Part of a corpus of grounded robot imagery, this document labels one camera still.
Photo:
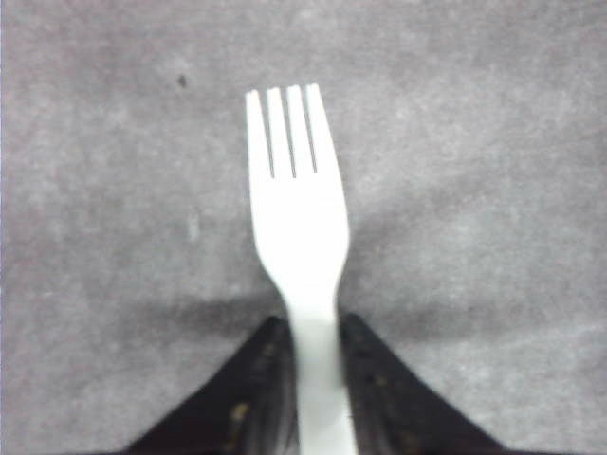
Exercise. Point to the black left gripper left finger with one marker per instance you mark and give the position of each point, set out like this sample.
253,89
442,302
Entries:
247,407

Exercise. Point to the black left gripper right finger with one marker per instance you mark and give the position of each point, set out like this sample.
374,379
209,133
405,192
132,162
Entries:
394,411

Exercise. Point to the white plastic fork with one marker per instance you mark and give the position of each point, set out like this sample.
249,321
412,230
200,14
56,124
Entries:
301,233

